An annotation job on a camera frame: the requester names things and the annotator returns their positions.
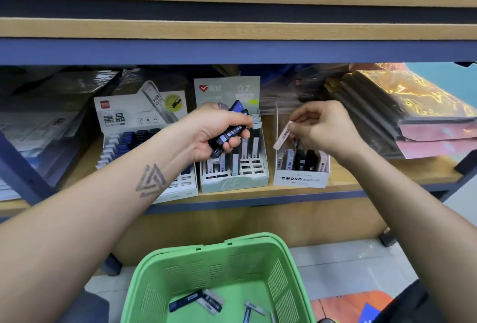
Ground person's left hand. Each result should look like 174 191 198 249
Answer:
181 103 254 162

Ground person's right hand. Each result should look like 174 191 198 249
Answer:
288 100 368 165

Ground pale green display box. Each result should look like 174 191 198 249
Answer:
194 76 271 194

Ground clear plastic display box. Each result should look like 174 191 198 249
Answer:
273 103 331 189

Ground white display box red label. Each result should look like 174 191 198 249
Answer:
94 80 200 204

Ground green plastic basket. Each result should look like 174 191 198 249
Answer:
121 232 317 323

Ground pile of lead cases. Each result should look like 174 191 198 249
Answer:
167 288 278 323

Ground person's left forearm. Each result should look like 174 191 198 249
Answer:
0 136 206 323

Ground person's right forearm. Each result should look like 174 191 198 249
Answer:
344 140 477 323

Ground dark plastic-wrapped packs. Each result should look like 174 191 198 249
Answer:
261 63 477 159

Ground stack of wrapped paper packs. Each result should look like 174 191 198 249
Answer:
0 71 120 203

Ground colourful printed mat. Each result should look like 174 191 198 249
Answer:
312 291 395 323

